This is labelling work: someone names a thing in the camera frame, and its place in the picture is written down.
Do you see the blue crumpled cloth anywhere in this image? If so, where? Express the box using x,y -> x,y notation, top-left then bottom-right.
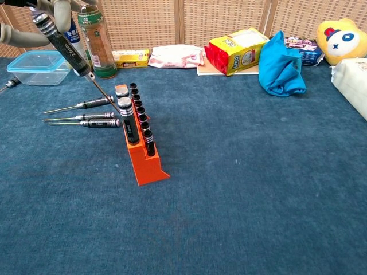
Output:
257,29 -> 308,98

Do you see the small thin metal probe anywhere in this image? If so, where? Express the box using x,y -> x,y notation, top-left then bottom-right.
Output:
0,76 -> 21,94

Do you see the long white tissue pack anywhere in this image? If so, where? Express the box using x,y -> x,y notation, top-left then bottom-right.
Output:
330,57 -> 367,121

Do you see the pink wet wipes pack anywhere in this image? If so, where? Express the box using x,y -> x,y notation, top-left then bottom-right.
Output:
147,44 -> 208,70

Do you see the yellow plush toy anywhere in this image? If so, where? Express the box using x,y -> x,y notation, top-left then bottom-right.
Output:
315,17 -> 367,66

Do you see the black handled precision screwdriver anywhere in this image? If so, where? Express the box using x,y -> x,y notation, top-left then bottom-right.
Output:
32,12 -> 120,113

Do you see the clear container blue rim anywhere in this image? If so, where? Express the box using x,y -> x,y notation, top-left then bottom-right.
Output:
6,50 -> 71,87

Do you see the yellow cardboard box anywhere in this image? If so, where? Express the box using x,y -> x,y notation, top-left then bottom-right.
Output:
111,49 -> 151,69

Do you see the blue felt table cover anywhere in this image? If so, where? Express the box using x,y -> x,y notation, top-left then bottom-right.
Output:
0,55 -> 367,275

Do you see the tea bottle green label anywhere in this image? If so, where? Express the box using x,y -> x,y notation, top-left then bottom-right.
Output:
77,3 -> 118,80

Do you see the yellow red biscuit pack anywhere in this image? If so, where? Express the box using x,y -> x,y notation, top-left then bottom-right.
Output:
204,26 -> 271,77

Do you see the orange bit holder rack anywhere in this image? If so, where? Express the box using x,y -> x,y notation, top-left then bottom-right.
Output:
114,83 -> 171,187

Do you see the dark purple pad pack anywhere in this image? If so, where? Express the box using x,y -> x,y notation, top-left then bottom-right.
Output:
283,35 -> 326,67

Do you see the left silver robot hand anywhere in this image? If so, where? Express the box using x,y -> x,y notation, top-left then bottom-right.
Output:
0,0 -> 98,48

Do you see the white bottle blue cap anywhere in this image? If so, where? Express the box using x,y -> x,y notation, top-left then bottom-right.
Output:
65,24 -> 93,76

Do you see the black silver handled screwdriver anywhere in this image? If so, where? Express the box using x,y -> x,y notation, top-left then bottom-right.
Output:
42,111 -> 115,123
42,95 -> 115,115
46,118 -> 122,128

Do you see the wicker folding screen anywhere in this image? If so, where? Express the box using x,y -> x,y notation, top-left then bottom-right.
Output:
0,0 -> 367,58

